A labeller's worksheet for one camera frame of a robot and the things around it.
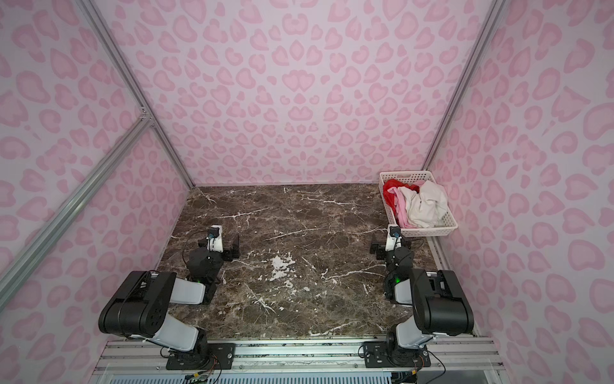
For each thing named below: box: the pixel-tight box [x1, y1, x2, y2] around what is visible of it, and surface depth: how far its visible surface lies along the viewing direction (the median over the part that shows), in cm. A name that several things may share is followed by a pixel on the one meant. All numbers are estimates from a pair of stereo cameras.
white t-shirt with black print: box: [398, 180, 448, 228], surface depth 99 cm
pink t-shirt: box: [386, 180, 426, 229], surface depth 100 cm
